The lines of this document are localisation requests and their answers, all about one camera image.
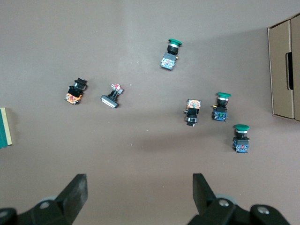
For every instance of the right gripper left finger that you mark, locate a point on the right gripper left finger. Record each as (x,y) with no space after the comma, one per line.
(75,194)

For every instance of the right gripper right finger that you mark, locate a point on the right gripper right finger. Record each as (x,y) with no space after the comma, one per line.
(201,194)

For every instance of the green load switch white lever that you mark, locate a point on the green load switch white lever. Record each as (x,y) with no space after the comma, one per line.
(4,129)

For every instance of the green mushroom button blue base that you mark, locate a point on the green mushroom button blue base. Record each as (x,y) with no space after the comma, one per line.
(220,114)
(241,143)
(168,61)

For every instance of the black flat button red base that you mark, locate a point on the black flat button red base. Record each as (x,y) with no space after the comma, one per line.
(110,100)

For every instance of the brown cardboard box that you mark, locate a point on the brown cardboard box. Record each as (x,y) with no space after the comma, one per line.
(279,70)

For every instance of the brown paper table cover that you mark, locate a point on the brown paper table cover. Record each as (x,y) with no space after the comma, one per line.
(140,35)

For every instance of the black selector switch orange base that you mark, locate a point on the black selector switch orange base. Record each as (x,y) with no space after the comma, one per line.
(193,105)
(73,96)

